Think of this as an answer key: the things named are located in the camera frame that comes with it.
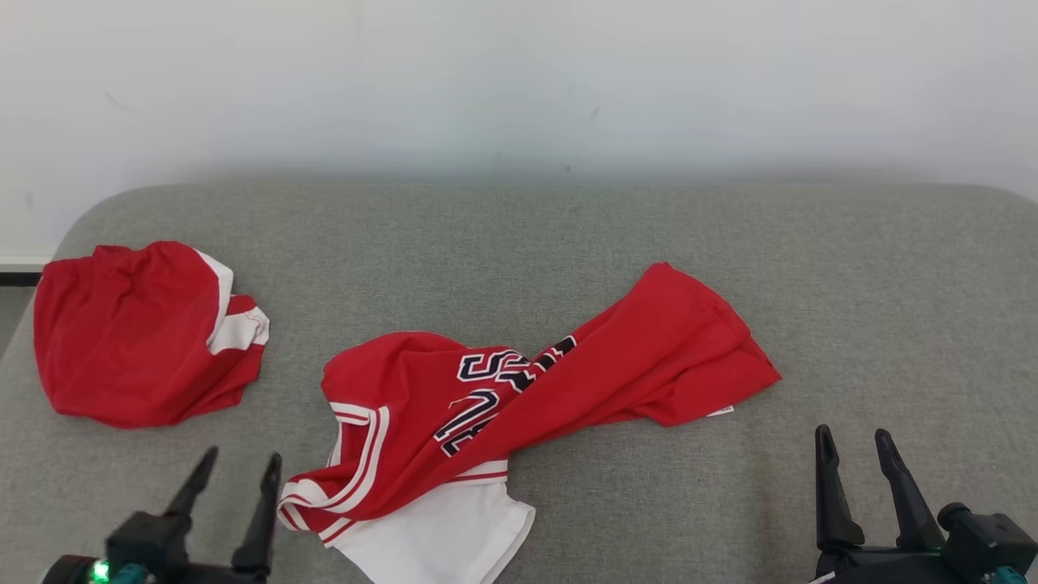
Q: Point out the red shorts with white panels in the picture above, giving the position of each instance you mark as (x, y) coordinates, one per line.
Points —
(122, 341)

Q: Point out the white baseboard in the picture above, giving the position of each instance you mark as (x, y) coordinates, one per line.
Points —
(24, 264)

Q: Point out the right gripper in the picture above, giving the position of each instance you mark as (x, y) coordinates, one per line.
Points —
(876, 568)

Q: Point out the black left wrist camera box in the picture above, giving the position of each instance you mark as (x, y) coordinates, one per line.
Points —
(150, 539)

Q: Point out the red basketball jersey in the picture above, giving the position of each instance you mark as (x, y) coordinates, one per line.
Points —
(405, 405)

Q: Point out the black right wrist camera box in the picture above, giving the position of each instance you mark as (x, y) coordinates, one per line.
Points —
(985, 535)

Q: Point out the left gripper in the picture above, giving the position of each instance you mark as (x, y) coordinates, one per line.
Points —
(73, 572)

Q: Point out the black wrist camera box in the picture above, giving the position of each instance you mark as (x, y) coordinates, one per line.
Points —
(150, 539)
(985, 535)

